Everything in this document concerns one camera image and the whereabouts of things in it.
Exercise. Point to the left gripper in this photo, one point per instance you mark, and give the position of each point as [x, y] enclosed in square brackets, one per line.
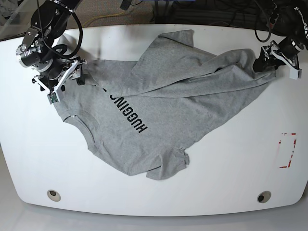
[275, 55]

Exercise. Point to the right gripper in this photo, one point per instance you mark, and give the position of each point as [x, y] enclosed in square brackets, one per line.
[58, 72]

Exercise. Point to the grey T-shirt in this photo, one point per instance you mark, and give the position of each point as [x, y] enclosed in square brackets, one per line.
[141, 116]

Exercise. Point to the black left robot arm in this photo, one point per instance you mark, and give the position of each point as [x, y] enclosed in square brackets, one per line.
[287, 18]

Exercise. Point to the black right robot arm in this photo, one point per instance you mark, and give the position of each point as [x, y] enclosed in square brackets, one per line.
[49, 22]

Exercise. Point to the red tape rectangle marking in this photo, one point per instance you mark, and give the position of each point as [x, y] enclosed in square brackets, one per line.
[286, 149]

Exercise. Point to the left table grommet hole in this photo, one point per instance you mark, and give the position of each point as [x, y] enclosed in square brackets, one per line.
[53, 195]

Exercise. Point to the table grommet hole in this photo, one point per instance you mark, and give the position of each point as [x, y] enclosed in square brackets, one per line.
[53, 195]
[263, 197]

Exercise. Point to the right table grommet hole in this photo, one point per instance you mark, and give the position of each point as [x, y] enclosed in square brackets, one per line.
[263, 197]

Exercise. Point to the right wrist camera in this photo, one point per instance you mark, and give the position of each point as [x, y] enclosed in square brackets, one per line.
[53, 97]

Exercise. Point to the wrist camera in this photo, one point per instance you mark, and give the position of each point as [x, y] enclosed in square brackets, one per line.
[295, 73]
[53, 97]

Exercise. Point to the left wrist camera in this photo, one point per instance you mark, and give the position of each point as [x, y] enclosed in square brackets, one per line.
[295, 73]

